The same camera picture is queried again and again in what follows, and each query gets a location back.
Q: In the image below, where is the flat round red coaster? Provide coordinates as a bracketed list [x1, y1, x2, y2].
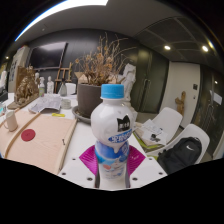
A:
[20, 128, 37, 142]

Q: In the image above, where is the open magazine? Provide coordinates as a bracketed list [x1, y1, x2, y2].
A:
[29, 93, 63, 114]

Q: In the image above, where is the grey spray bottle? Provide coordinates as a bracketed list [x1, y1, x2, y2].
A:
[59, 78, 68, 98]

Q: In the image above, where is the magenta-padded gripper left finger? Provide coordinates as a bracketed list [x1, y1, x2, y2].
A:
[57, 145, 100, 189]

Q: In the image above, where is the white chair with papers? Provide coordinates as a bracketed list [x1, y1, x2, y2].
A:
[134, 106, 184, 151]

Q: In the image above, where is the wooden easel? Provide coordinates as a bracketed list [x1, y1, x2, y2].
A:
[54, 62, 74, 94]

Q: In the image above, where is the wooden figure by wall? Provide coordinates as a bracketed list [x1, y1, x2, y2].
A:
[174, 90, 187, 117]

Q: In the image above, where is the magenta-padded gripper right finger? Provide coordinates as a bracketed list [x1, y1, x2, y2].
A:
[124, 145, 168, 189]

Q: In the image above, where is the black backpack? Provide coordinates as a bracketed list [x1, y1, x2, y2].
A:
[157, 136, 203, 175]

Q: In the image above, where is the dry plant in grey pot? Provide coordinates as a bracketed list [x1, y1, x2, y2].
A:
[74, 33, 134, 118]

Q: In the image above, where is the black wall screen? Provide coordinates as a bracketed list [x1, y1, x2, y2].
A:
[28, 41, 68, 70]

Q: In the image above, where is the cardboard box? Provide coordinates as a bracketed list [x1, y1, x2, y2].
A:
[73, 71, 89, 85]

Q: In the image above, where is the white cabinet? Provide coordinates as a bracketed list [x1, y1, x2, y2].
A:
[7, 45, 30, 94]

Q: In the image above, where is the grey plant saucer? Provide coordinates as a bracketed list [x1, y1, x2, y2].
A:
[71, 105, 98, 125]

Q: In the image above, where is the tall white plaster statue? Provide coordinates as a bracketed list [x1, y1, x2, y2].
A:
[118, 63, 138, 111]

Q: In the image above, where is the white chair behind table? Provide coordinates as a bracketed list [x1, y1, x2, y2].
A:
[64, 82, 78, 97]

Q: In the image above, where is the white chair with backpack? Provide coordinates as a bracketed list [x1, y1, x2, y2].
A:
[146, 123, 211, 168]

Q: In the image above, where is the small white figurine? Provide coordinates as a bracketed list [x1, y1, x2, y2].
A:
[46, 75, 55, 95]

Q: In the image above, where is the stack of papers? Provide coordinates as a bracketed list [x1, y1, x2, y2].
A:
[133, 118, 169, 147]

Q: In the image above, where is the green-labelled white bottle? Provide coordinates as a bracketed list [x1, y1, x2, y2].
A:
[38, 77, 46, 98]

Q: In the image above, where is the white mug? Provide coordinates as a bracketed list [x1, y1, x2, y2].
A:
[2, 110, 19, 133]

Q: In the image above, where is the white bottle with blue cap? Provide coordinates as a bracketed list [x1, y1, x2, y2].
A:
[90, 83, 135, 183]

